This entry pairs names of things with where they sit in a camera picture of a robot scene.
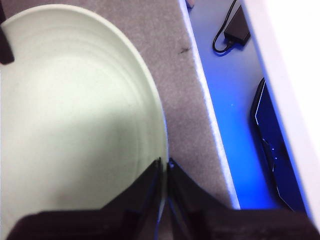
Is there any pale green plate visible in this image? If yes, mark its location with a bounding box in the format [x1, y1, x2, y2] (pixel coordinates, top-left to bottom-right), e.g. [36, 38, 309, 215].
[0, 3, 170, 240]

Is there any black power adapter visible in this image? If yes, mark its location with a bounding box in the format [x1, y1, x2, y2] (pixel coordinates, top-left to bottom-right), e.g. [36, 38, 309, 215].
[223, 4, 252, 46]

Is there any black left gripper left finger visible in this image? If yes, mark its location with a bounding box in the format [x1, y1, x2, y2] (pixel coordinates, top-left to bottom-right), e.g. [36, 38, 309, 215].
[6, 157, 163, 240]

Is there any black adapter cable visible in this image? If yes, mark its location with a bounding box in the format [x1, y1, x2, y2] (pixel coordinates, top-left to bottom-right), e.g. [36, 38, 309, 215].
[212, 0, 239, 55]

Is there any black glossy device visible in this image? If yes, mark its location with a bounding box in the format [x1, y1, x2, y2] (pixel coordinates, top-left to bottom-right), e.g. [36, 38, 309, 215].
[249, 77, 307, 214]

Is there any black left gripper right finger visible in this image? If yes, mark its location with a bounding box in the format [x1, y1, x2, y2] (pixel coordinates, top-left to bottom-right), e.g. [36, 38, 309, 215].
[166, 157, 320, 240]

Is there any black plastic plate rack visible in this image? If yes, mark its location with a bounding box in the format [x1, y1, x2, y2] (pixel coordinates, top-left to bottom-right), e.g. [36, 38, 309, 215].
[0, 0, 15, 65]

